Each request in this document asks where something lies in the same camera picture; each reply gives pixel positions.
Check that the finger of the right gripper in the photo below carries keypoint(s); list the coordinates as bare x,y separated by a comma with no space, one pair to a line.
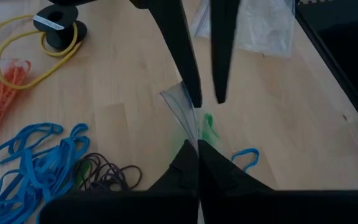
179,46
224,37

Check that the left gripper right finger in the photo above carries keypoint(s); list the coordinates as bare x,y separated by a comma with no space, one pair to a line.
259,208

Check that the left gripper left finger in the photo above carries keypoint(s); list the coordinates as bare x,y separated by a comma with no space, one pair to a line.
154,208

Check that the stack of clear zip bags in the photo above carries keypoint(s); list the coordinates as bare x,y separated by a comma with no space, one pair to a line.
259,25

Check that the blue rubber bands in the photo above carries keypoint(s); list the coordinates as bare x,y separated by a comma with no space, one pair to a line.
42,168

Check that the dark rubber bands pile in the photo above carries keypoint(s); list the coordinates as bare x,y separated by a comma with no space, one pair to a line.
110,174

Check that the single blue rubber band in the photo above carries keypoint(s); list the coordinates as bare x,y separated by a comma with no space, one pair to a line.
244,151

